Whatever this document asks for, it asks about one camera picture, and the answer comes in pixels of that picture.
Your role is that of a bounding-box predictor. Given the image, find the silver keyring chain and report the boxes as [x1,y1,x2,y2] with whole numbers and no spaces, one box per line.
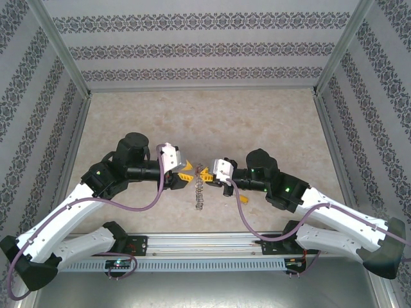
[193,162,207,212]

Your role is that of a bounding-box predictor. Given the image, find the aluminium mounting rail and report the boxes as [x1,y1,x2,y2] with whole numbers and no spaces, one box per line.
[62,232,367,258]

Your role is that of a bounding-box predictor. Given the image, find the aluminium frame post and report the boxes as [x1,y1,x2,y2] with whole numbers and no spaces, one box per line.
[314,0,375,96]
[27,0,92,97]

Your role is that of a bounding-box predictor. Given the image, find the aluminium table edge rail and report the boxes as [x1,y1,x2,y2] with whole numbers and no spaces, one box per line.
[313,94,359,209]
[54,96,92,209]

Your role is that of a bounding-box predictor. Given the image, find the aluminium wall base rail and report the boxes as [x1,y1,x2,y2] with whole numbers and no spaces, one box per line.
[89,85,317,94]

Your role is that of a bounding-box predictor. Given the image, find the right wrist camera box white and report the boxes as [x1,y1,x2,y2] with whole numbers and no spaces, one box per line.
[213,158,238,181]

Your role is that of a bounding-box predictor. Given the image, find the grey metal shelf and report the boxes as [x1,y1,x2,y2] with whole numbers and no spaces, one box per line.
[19,256,396,308]

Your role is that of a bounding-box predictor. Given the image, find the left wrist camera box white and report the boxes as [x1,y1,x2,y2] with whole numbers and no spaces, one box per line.
[159,142,189,173]

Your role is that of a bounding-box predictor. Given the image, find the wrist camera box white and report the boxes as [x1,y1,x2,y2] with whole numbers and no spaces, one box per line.
[213,158,238,181]
[159,142,189,173]

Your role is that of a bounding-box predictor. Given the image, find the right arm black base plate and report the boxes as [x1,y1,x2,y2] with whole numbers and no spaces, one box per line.
[260,233,320,257]

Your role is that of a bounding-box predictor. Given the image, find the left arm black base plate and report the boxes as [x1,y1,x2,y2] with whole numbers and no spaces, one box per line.
[91,235,148,257]

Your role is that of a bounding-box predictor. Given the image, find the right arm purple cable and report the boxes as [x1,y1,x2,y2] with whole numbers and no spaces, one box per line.
[224,178,411,279]

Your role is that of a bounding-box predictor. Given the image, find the grey slotted cable duct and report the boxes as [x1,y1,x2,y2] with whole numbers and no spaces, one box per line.
[59,258,288,273]

